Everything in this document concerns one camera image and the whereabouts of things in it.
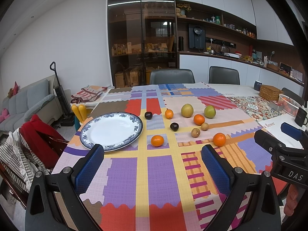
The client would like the orange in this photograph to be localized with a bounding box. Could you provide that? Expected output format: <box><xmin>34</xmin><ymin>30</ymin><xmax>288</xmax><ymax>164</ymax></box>
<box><xmin>151</xmin><ymin>135</ymin><xmax>164</xmax><ymax>147</ymax></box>
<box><xmin>193</xmin><ymin>114</ymin><xmax>205</xmax><ymax>126</ymax></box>
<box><xmin>213</xmin><ymin>132</ymin><xmax>226</xmax><ymax>147</ymax></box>

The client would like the brown kiwi back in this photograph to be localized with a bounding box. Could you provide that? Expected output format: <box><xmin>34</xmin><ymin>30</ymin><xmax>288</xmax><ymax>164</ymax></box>
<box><xmin>200</xmin><ymin>123</ymin><xmax>209</xmax><ymax>131</ymax></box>

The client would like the brown kiwi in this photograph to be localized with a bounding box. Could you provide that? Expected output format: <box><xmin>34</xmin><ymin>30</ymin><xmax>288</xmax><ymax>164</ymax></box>
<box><xmin>191</xmin><ymin>128</ymin><xmax>200</xmax><ymax>138</ymax></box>
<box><xmin>200</xmin><ymin>123</ymin><xmax>209</xmax><ymax>131</ymax></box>

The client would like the green pomelo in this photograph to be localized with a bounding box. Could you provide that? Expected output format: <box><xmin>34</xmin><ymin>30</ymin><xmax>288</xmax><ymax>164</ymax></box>
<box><xmin>204</xmin><ymin>105</ymin><xmax>216</xmax><ymax>118</ymax></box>

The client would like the brown kiwi front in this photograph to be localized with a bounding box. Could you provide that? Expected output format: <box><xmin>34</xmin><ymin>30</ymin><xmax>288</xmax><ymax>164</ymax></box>
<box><xmin>191</xmin><ymin>128</ymin><xmax>200</xmax><ymax>138</ymax></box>

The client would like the yellow-green pomelo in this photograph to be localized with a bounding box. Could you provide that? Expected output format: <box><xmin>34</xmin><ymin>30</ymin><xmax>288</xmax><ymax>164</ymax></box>
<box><xmin>181</xmin><ymin>104</ymin><xmax>194</xmax><ymax>118</ymax></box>

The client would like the dark plum front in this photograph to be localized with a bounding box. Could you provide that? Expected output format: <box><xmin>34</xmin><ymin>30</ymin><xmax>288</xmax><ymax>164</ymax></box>
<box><xmin>170</xmin><ymin>123</ymin><xmax>179</xmax><ymax>131</ymax></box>

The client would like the dark plum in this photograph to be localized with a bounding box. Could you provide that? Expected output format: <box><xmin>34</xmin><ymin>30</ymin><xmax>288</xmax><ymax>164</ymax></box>
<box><xmin>170</xmin><ymin>123</ymin><xmax>179</xmax><ymax>131</ymax></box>
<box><xmin>144</xmin><ymin>112</ymin><xmax>153</xmax><ymax>120</ymax></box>

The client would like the small orange tangerine back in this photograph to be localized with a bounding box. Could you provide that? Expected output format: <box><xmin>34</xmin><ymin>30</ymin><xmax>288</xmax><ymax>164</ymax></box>
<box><xmin>165</xmin><ymin>109</ymin><xmax>174</xmax><ymax>119</ymax></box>

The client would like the dark plum back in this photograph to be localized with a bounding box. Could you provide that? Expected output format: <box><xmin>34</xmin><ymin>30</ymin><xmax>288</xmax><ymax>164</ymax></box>
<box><xmin>144</xmin><ymin>112</ymin><xmax>153</xmax><ymax>120</ymax></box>

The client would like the person right hand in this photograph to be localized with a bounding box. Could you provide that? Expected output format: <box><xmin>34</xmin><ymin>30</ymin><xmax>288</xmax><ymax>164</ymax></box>
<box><xmin>284</xmin><ymin>185</ymin><xmax>299</xmax><ymax>216</ymax></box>

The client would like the black mug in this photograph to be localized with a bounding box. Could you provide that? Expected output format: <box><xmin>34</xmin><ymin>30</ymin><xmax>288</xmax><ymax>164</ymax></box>
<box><xmin>295</xmin><ymin>107</ymin><xmax>308</xmax><ymax>127</ymax></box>

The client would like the white printed paper sheet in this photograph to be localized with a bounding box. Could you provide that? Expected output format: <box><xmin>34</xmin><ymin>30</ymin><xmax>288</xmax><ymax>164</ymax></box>
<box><xmin>257</xmin><ymin>113</ymin><xmax>306</xmax><ymax>150</ymax></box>

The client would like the patterned tile placemat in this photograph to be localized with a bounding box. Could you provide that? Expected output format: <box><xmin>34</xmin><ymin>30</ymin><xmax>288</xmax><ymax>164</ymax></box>
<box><xmin>228</xmin><ymin>96</ymin><xmax>285</xmax><ymax>121</ymax></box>

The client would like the wicker basket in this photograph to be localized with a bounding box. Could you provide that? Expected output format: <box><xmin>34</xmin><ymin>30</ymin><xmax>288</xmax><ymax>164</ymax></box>
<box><xmin>259</xmin><ymin>85</ymin><xmax>284</xmax><ymax>101</ymax></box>

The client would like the striped grey garment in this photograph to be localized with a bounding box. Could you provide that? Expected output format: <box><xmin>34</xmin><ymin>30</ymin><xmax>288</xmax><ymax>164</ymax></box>
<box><xmin>1</xmin><ymin>129</ymin><xmax>50</xmax><ymax>192</ymax></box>

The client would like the dark blue mug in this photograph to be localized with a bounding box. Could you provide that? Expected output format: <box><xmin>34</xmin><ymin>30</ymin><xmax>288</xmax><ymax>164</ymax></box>
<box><xmin>253</xmin><ymin>80</ymin><xmax>262</xmax><ymax>91</ymax></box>

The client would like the red jacket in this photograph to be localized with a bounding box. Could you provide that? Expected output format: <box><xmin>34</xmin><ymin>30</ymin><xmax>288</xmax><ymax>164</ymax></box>
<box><xmin>19</xmin><ymin>114</ymin><xmax>68</xmax><ymax>169</ymax></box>

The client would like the grey chair right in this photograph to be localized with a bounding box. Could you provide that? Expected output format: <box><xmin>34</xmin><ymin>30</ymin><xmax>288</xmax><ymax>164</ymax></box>
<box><xmin>209</xmin><ymin>66</ymin><xmax>240</xmax><ymax>85</ymax></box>

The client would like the grey chair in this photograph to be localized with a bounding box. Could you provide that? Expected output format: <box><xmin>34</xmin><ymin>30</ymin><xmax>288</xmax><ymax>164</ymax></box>
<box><xmin>150</xmin><ymin>69</ymin><xmax>195</xmax><ymax>85</ymax></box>
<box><xmin>209</xmin><ymin>66</ymin><xmax>240</xmax><ymax>85</ymax></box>

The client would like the black stick vacuum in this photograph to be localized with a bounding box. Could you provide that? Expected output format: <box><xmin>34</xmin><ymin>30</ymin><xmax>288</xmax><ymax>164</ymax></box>
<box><xmin>50</xmin><ymin>62</ymin><xmax>75</xmax><ymax>127</ymax></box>

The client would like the blue white porcelain plate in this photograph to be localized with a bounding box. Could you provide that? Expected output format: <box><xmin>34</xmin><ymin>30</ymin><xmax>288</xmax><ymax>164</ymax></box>
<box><xmin>79</xmin><ymin>112</ymin><xmax>143</xmax><ymax>152</ymax></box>

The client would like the yellow child chair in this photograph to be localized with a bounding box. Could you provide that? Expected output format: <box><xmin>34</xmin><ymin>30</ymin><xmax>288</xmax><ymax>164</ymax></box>
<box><xmin>71</xmin><ymin>104</ymin><xmax>88</xmax><ymax>123</ymax></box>

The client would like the colourful patchwork tablecloth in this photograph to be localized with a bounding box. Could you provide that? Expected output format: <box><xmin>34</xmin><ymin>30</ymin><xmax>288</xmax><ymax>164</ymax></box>
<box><xmin>51</xmin><ymin>82</ymin><xmax>274</xmax><ymax>231</ymax></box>

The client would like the grey sofa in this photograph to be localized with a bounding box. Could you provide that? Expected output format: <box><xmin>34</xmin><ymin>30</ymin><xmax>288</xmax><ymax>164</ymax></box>
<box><xmin>1</xmin><ymin>75</ymin><xmax>63</xmax><ymax>134</ymax></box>

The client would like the grey chair left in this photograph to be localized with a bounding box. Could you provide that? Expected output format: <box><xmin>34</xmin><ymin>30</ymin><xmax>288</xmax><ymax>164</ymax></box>
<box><xmin>150</xmin><ymin>69</ymin><xmax>195</xmax><ymax>85</ymax></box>

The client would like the striped cloth pile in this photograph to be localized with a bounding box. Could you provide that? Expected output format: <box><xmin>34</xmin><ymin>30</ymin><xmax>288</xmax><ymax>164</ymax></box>
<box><xmin>70</xmin><ymin>85</ymin><xmax>108</xmax><ymax>104</ymax></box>

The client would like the black coffee machine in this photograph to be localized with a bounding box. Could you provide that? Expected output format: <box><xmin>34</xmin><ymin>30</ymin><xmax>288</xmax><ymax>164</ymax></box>
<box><xmin>188</xmin><ymin>24</ymin><xmax>206</xmax><ymax>50</ymax></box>

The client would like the glass display cabinet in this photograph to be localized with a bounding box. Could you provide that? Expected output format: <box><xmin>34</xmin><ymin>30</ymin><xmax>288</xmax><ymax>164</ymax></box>
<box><xmin>107</xmin><ymin>0</ymin><xmax>178</xmax><ymax>88</ymax></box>

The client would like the white wire basket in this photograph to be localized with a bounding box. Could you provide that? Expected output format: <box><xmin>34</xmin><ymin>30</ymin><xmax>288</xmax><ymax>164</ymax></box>
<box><xmin>278</xmin><ymin>94</ymin><xmax>301</xmax><ymax>117</ymax></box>

